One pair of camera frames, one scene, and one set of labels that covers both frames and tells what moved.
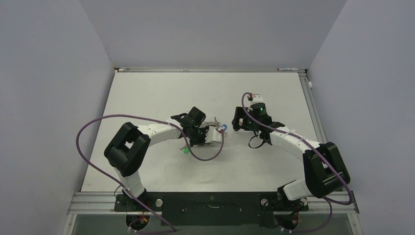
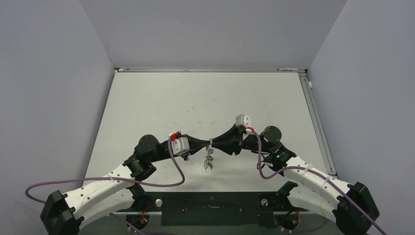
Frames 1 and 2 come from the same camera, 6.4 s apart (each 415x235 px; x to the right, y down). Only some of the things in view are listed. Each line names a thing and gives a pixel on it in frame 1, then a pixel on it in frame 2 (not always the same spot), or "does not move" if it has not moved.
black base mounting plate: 209,208 does not move
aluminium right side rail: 312,107 does not move
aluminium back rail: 208,70 does not move
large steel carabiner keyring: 215,123 to 209,158
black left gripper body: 197,136 to 163,154
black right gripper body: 248,124 to 250,142
